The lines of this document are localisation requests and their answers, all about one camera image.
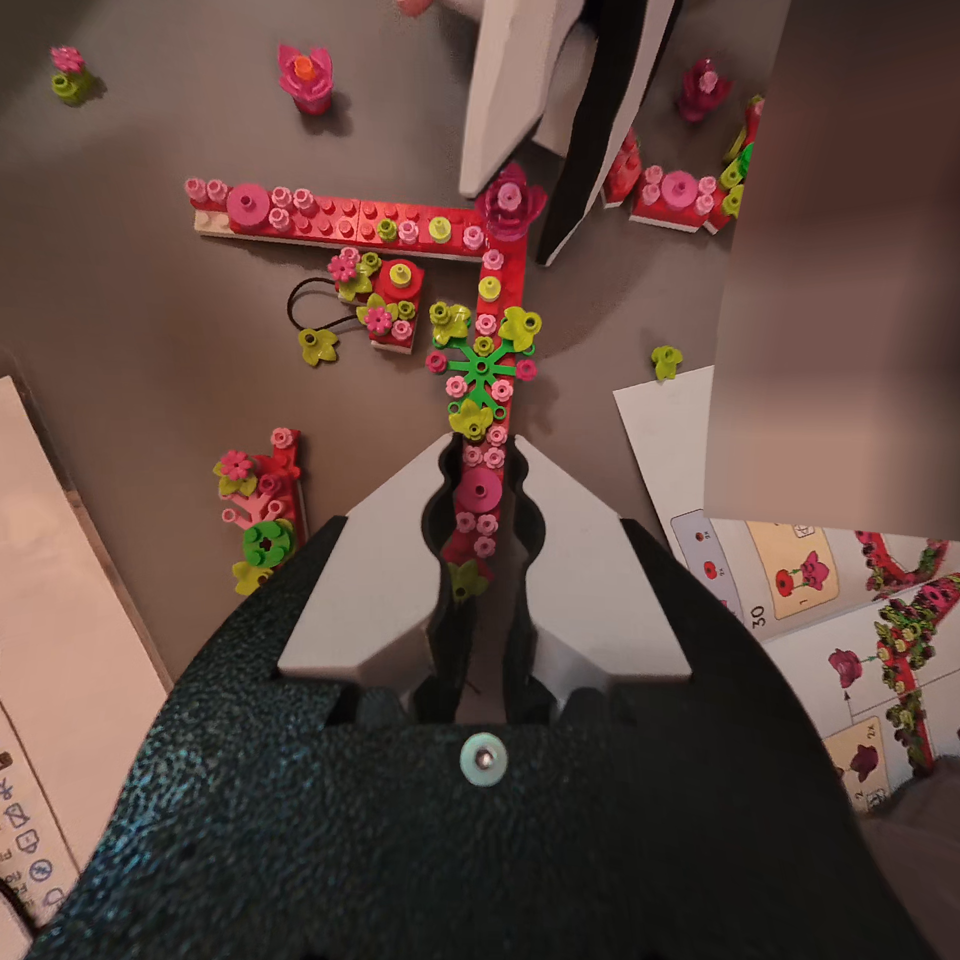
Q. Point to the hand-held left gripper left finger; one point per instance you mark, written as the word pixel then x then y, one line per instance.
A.
pixel 360 592

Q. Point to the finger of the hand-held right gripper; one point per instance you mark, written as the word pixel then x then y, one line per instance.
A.
pixel 510 90
pixel 611 90

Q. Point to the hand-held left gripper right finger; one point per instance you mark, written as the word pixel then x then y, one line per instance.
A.
pixel 600 592

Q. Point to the red lego segment green round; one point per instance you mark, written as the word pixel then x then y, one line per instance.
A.
pixel 266 544

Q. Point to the dark magenta lego rose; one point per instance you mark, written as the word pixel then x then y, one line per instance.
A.
pixel 705 86
pixel 514 202

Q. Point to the red lego arch pink disc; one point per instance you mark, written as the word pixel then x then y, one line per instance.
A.
pixel 679 187

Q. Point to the magenta lego flower orange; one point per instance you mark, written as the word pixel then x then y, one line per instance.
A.
pixel 304 86

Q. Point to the red angled lego flower frame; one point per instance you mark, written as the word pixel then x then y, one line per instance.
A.
pixel 330 219

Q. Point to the lego instruction booklet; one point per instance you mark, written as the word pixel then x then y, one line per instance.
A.
pixel 675 450

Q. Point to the small red lego flower block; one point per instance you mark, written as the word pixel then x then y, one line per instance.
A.
pixel 397 277

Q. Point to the lime lego leaf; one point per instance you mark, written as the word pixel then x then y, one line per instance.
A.
pixel 666 361
pixel 319 346

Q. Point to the black elastic band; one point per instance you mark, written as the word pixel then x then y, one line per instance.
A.
pixel 290 302

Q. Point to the white paper sheet at left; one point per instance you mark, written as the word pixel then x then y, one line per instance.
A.
pixel 52 600

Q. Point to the pink flower on lime stud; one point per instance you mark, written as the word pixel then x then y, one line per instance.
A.
pixel 67 64

